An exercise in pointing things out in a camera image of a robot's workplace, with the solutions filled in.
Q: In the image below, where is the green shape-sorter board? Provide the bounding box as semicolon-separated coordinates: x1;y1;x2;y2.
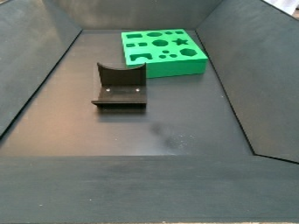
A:
122;29;209;78

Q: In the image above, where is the black curved holder stand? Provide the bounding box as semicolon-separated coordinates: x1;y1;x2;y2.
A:
91;63;147;107

